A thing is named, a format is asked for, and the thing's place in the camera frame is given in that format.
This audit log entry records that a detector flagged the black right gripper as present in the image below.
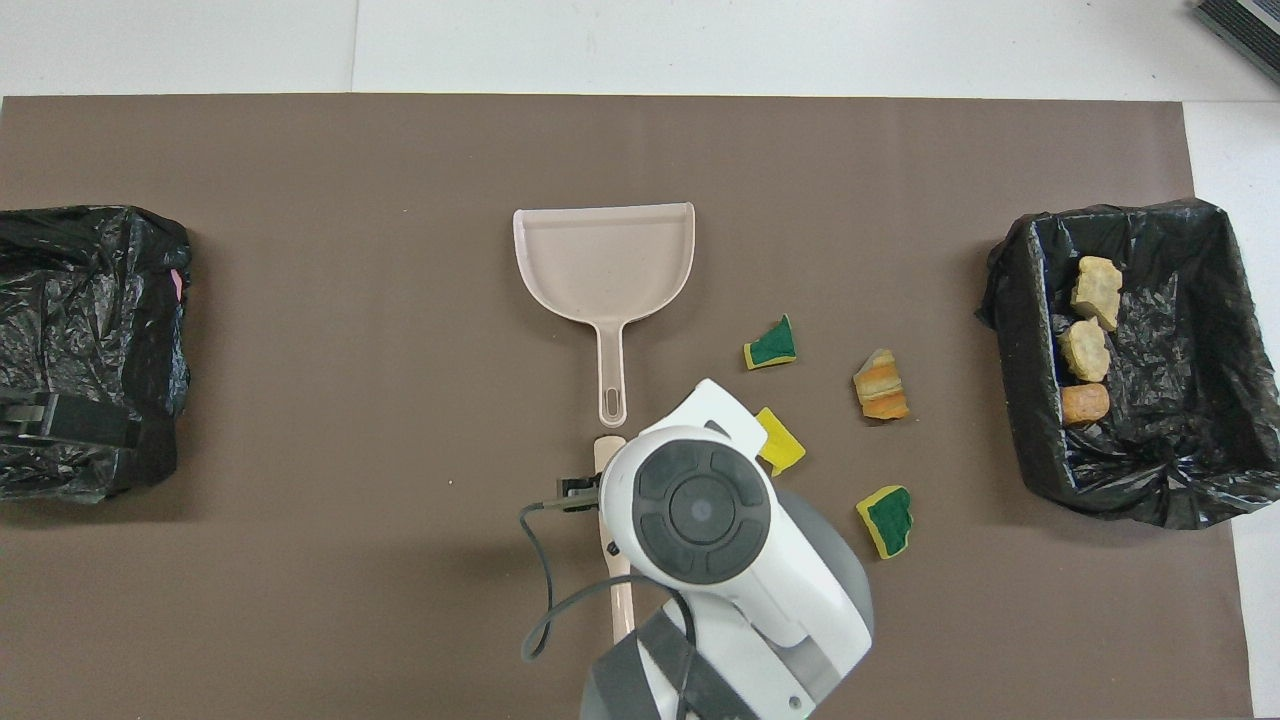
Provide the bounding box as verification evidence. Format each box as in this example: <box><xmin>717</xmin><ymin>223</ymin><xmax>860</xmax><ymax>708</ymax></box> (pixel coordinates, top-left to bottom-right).
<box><xmin>556</xmin><ymin>474</ymin><xmax>604</xmax><ymax>515</ymax></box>

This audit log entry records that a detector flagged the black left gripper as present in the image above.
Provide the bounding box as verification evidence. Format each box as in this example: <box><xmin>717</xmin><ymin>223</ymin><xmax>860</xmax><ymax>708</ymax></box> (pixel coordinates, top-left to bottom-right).
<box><xmin>0</xmin><ymin>393</ymin><xmax>133</xmax><ymax>448</ymax></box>

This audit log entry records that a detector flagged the beige handled brush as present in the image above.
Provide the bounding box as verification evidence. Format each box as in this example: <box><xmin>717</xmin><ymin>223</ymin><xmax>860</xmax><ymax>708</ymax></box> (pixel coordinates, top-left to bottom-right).
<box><xmin>593</xmin><ymin>435</ymin><xmax>637</xmax><ymax>646</ymax></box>

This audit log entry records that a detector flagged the beige plastic dustpan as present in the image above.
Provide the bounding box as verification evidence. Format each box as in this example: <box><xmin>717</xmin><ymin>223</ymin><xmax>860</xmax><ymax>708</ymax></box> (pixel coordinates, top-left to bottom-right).
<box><xmin>512</xmin><ymin>202</ymin><xmax>696</xmax><ymax>429</ymax></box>

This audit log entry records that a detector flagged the green yellow sponge piece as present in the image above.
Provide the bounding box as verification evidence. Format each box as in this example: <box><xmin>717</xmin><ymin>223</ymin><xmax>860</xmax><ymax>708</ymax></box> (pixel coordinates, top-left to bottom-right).
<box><xmin>855</xmin><ymin>485</ymin><xmax>914</xmax><ymax>560</ymax></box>
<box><xmin>743</xmin><ymin>314</ymin><xmax>799</xmax><ymax>371</ymax></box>

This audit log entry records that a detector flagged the striped orange bread piece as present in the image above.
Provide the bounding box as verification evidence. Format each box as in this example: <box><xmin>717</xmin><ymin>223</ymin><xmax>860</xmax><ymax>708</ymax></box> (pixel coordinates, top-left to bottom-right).
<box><xmin>852</xmin><ymin>348</ymin><xmax>911</xmax><ymax>422</ymax></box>

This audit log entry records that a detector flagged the brown bread roll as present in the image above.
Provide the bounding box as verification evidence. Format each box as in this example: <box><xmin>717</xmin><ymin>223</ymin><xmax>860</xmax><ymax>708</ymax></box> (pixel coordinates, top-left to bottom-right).
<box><xmin>1060</xmin><ymin>383</ymin><xmax>1111</xmax><ymax>427</ymax></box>

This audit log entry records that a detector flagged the tan bread piece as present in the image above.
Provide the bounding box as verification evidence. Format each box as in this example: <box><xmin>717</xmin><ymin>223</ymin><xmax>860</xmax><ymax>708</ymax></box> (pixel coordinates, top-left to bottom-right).
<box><xmin>1058</xmin><ymin>318</ymin><xmax>1112</xmax><ymax>383</ymax></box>

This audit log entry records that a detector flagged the pale torn bread piece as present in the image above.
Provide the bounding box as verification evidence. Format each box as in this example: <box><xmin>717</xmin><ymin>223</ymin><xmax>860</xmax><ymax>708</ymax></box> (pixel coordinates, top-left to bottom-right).
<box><xmin>1070</xmin><ymin>256</ymin><xmax>1124</xmax><ymax>332</ymax></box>

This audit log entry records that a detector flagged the black-bagged bin with pink spot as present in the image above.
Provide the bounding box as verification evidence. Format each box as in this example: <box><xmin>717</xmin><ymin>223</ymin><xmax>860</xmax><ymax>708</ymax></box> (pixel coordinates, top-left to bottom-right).
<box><xmin>0</xmin><ymin>205</ymin><xmax>192</xmax><ymax>504</ymax></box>

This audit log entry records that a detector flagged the black-bagged trash bin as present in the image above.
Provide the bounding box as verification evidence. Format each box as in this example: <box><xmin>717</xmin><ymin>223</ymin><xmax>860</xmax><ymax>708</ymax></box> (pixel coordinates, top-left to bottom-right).
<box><xmin>976</xmin><ymin>198</ymin><xmax>1280</xmax><ymax>531</ymax></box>

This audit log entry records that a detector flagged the brown table mat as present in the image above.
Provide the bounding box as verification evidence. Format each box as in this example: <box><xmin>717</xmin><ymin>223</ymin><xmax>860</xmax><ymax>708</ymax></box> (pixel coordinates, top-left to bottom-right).
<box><xmin>0</xmin><ymin>95</ymin><xmax>1256</xmax><ymax>720</ymax></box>

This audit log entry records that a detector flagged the dark ribbed panel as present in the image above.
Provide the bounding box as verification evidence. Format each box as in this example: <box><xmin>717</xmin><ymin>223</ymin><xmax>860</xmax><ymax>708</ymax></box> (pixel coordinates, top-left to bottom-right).
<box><xmin>1195</xmin><ymin>0</ymin><xmax>1280</xmax><ymax>58</ymax></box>

